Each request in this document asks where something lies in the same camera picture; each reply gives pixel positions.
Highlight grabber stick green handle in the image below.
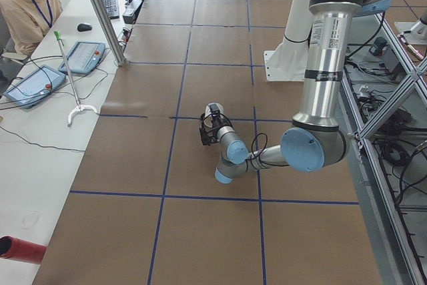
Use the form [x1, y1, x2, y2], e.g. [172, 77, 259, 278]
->
[53, 31, 98, 127]

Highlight person in beige shirt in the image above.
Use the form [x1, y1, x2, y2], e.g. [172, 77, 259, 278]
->
[1, 0, 63, 56]

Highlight near blue teach pendant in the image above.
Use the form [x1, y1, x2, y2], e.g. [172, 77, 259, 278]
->
[3, 65, 65, 109]

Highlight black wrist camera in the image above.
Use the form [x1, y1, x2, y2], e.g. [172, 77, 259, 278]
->
[199, 113, 220, 146]

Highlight far blue teach pendant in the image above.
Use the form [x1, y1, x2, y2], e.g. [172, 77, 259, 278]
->
[66, 41, 105, 75]

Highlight aluminium side frame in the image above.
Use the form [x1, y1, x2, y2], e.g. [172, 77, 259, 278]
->
[342, 10, 426, 284]

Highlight black computer mouse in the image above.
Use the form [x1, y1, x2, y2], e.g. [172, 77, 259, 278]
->
[77, 23, 92, 32]

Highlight black camera cable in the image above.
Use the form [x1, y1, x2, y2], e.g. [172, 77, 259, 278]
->
[246, 132, 270, 169]

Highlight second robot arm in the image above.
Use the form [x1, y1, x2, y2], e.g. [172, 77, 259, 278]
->
[394, 11, 426, 45]

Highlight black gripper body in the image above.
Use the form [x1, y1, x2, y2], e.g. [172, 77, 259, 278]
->
[205, 116, 223, 138]

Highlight black keyboard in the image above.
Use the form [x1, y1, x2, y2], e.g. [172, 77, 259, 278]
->
[102, 0, 119, 19]

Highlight aluminium frame post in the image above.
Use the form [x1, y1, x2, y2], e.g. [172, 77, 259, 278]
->
[90, 0, 126, 67]

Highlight red cylinder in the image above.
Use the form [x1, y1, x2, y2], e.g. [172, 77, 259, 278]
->
[1, 236, 47, 264]

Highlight white pedestal column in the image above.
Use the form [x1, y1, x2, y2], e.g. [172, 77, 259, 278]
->
[264, 0, 313, 81]

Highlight blue teach pendant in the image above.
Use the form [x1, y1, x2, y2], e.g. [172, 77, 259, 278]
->
[3, 65, 65, 109]
[66, 41, 105, 75]

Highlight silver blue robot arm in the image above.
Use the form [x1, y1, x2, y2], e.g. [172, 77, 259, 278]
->
[199, 0, 392, 184]

